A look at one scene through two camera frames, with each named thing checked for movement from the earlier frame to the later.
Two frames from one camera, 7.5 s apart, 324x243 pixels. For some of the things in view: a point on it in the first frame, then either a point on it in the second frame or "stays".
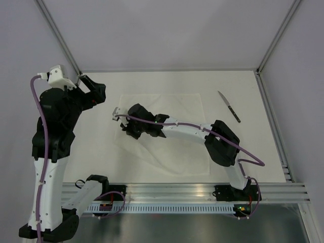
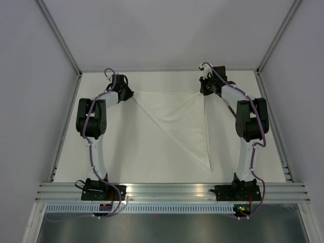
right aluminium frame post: [277, 36] stays
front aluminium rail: [198, 192] stays
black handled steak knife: [229, 107] stays
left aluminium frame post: [59, 35] stays
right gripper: [127, 128] to [203, 90]
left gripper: [96, 94] to [129, 95]
